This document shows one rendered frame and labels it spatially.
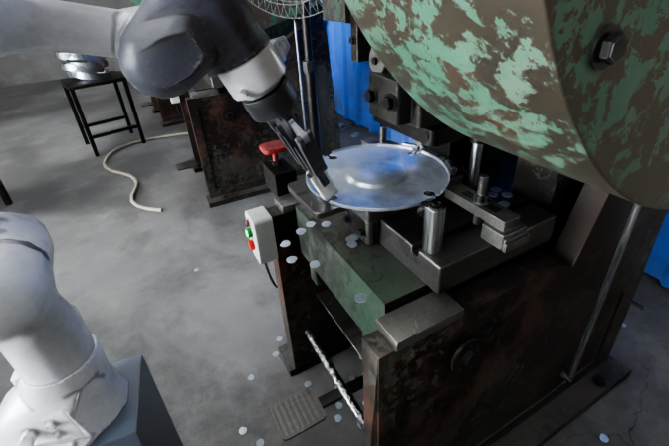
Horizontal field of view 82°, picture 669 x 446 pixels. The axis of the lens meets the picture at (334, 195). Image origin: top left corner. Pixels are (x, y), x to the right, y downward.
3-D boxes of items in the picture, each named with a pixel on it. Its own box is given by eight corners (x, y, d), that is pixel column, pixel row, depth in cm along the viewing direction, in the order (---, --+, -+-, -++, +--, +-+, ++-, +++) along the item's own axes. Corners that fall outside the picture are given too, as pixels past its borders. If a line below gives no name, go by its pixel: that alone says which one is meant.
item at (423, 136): (430, 160, 71) (432, 132, 68) (370, 129, 86) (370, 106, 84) (493, 141, 77) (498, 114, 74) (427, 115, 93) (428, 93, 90)
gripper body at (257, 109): (232, 96, 59) (264, 141, 65) (252, 109, 52) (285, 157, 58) (271, 67, 60) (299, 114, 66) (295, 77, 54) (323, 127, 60)
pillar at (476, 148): (472, 188, 81) (481, 124, 74) (464, 184, 83) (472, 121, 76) (479, 185, 82) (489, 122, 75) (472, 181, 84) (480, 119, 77)
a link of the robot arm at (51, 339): (13, 440, 55) (-92, 316, 43) (23, 349, 69) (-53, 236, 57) (100, 399, 60) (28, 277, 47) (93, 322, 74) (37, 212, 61)
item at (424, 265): (437, 295, 68) (440, 268, 65) (322, 190, 103) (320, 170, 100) (551, 239, 79) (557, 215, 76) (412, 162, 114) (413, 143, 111)
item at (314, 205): (321, 273, 74) (316, 212, 67) (292, 236, 84) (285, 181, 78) (424, 231, 83) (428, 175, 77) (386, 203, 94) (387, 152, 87)
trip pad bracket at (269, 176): (283, 235, 107) (274, 171, 98) (271, 219, 115) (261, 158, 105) (303, 228, 110) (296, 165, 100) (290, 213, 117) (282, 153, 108)
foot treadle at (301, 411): (286, 452, 97) (283, 440, 94) (272, 417, 104) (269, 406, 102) (462, 349, 120) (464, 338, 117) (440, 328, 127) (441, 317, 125)
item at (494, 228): (505, 253, 67) (515, 202, 62) (438, 210, 80) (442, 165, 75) (528, 242, 69) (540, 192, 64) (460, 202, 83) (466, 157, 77)
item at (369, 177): (477, 169, 79) (477, 166, 78) (387, 232, 62) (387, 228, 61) (368, 137, 97) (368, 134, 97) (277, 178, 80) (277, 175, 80)
